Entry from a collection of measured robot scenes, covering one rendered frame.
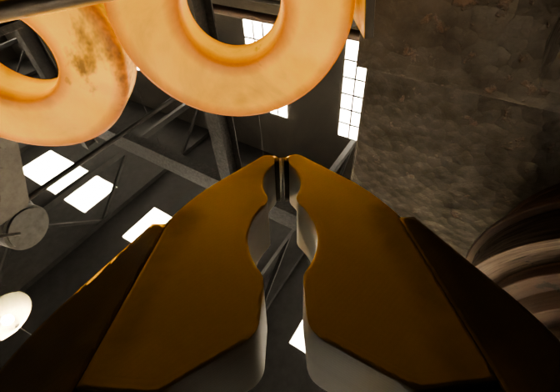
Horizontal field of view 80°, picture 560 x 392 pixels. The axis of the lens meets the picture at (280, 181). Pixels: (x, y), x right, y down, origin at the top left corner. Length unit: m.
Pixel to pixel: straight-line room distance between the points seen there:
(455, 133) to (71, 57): 0.52
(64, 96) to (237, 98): 0.13
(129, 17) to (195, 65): 0.05
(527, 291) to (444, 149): 0.24
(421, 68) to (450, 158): 0.19
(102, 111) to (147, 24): 0.08
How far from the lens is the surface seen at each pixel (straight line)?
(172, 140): 11.96
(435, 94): 0.58
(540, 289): 0.55
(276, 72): 0.25
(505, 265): 0.55
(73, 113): 0.30
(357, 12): 0.24
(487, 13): 0.47
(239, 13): 7.84
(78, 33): 0.27
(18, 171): 2.87
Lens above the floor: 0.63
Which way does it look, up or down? 46 degrees up
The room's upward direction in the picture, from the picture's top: 176 degrees clockwise
